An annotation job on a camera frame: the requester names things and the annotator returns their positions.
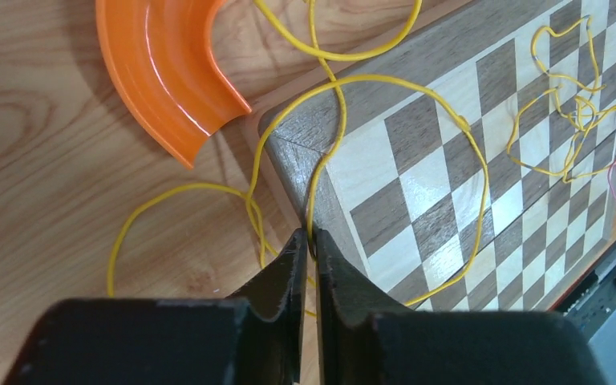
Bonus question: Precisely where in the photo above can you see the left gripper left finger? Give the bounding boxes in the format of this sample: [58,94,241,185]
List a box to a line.
[4,229,307,384]

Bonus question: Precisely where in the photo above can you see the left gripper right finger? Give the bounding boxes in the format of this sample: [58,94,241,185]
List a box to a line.
[314,229,606,384]

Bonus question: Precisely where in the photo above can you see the wooden chessboard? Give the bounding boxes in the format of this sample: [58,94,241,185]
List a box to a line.
[257,0,616,314]

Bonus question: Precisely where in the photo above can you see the orange curved plastic piece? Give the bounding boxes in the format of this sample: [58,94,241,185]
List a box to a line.
[95,0,252,168]

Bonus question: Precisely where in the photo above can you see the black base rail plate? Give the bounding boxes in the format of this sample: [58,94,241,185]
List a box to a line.
[553,241,616,338]

